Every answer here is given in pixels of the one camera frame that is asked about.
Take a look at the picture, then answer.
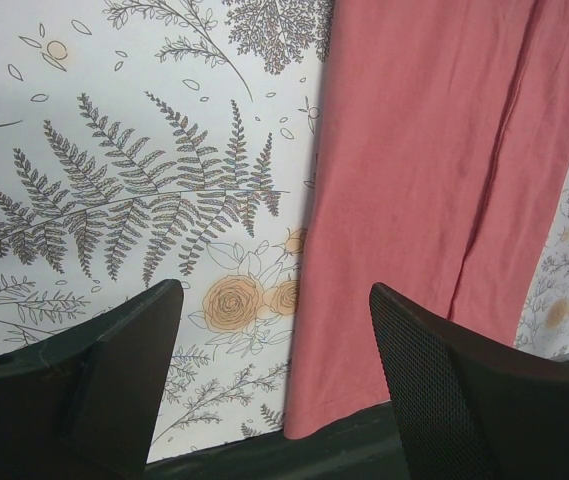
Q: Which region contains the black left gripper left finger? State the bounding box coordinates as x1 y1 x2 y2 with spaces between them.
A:
0 279 184 479

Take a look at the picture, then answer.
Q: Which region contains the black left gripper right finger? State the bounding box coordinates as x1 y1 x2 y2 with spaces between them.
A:
369 283 569 479

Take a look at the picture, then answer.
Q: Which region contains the pink t shirt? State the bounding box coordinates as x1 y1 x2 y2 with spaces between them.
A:
284 1 569 439

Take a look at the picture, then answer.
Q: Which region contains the floral patterned table mat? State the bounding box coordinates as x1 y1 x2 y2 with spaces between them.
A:
0 1 569 461

